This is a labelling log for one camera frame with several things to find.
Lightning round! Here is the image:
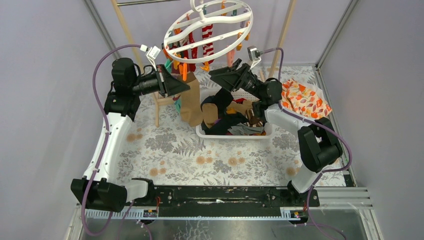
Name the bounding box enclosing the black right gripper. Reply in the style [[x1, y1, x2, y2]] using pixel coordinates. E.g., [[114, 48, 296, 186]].
[[208, 59, 263, 101]]

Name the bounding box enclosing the orange hanger clip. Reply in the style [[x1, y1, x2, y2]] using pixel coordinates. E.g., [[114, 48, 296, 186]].
[[178, 62, 188, 82]]

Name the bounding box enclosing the green and blue sock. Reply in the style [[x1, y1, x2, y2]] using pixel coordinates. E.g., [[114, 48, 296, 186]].
[[164, 59, 182, 114]]

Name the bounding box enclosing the brown ribbed sock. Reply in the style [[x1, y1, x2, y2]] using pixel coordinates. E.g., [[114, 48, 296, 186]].
[[180, 72, 203, 127]]

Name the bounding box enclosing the white round clip hanger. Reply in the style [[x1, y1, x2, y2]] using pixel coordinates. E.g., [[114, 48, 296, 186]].
[[162, 0, 254, 64]]

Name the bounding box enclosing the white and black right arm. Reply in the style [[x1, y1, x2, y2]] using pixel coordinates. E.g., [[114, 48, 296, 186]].
[[209, 59, 343, 206]]

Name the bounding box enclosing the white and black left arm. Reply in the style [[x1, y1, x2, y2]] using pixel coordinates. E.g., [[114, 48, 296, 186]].
[[70, 57, 190, 213]]

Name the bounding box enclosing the black sock in basket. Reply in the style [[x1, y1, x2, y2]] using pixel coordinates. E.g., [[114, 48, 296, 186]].
[[200, 88, 248, 136]]

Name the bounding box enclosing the white plastic laundry basket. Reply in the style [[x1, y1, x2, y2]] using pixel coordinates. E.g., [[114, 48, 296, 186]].
[[194, 88, 277, 140]]

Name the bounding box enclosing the red white striped sock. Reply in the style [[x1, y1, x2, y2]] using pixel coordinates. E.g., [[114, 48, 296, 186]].
[[180, 23, 216, 65]]

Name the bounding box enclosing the floral table mat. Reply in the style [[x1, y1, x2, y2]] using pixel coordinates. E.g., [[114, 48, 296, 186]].
[[116, 65, 347, 187]]

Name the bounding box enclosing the orange floral cloth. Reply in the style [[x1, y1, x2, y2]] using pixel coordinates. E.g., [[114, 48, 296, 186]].
[[281, 78, 333, 119]]

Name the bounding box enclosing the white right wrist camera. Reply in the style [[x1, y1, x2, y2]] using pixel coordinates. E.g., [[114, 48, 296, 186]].
[[247, 45, 262, 68]]

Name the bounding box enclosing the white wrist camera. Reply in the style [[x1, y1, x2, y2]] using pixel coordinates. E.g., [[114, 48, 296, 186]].
[[139, 44, 162, 71], [247, 45, 262, 68]]

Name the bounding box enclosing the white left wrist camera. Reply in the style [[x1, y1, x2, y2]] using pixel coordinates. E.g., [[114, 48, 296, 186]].
[[139, 44, 162, 71]]

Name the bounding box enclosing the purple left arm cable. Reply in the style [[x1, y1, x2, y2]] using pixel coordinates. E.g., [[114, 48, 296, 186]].
[[80, 44, 153, 240]]

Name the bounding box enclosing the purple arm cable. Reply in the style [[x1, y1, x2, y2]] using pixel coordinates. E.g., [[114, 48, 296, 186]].
[[259, 47, 353, 239], [80, 44, 153, 240]]

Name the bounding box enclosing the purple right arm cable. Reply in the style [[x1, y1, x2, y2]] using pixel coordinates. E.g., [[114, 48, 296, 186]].
[[259, 47, 353, 239]]

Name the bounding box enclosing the wooden drying rack frame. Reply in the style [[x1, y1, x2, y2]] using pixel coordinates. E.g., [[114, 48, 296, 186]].
[[110, 0, 297, 127]]

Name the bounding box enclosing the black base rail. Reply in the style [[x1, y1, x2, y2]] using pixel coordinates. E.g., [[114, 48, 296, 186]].
[[134, 185, 320, 218]]

